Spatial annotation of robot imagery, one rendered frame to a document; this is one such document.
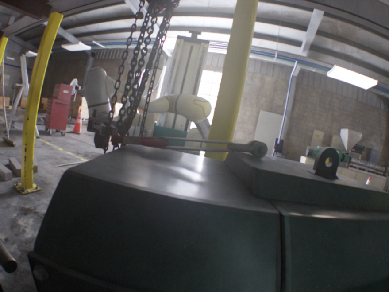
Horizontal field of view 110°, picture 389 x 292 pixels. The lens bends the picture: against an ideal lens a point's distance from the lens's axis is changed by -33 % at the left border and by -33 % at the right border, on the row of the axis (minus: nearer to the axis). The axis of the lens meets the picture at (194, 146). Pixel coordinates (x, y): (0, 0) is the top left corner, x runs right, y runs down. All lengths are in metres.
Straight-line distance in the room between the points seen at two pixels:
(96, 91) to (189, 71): 1.36
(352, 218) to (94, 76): 0.90
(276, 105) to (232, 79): 8.71
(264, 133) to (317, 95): 3.29
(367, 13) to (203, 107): 1.14
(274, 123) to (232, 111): 7.94
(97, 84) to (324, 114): 9.71
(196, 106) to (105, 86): 0.54
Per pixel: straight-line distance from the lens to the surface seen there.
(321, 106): 10.06
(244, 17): 1.04
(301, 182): 0.32
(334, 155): 0.46
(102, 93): 0.88
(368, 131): 11.12
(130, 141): 0.42
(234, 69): 0.92
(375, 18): 1.36
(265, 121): 8.78
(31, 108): 2.01
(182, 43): 2.14
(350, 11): 1.28
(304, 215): 0.26
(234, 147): 0.41
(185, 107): 1.20
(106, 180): 0.22
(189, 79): 2.06
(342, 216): 0.31
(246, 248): 0.21
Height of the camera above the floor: 0.92
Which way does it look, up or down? 6 degrees down
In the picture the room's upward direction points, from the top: 12 degrees clockwise
